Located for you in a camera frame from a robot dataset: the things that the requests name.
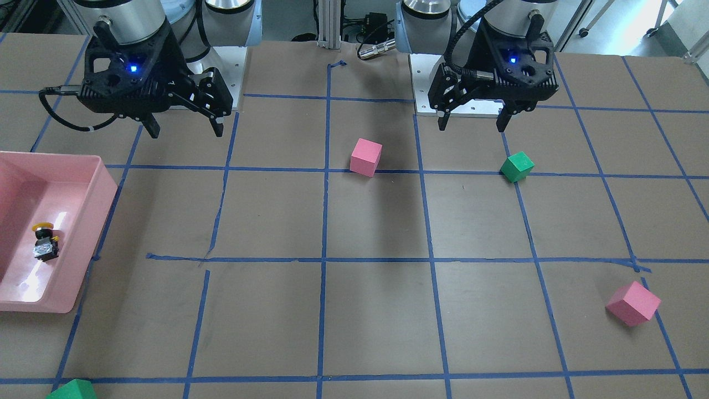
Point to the pink plastic bin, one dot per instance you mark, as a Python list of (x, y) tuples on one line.
[(53, 209)]

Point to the pink cube centre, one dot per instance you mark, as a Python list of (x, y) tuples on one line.
[(365, 157)]

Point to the pink cube far side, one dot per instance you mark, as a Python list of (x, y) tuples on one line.
[(633, 304)]

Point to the pink cube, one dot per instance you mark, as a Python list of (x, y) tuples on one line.
[(365, 157), (633, 304)]

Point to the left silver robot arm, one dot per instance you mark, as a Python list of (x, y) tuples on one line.
[(424, 27)]

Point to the green cube near bin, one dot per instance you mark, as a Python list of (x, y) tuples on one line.
[(74, 389)]

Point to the yellow push button switch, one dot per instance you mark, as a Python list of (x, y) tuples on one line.
[(46, 245)]

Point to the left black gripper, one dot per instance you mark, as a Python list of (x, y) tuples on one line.
[(463, 62)]

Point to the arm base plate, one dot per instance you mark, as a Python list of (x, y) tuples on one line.
[(423, 68), (231, 62)]

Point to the silver cable connector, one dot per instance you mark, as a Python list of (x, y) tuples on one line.
[(376, 50)]

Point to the green cube near left arm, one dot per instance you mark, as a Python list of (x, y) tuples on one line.
[(517, 166)]

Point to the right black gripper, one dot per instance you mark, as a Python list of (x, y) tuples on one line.
[(185, 83)]

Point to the aluminium frame post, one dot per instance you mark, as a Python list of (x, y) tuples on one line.
[(329, 18)]

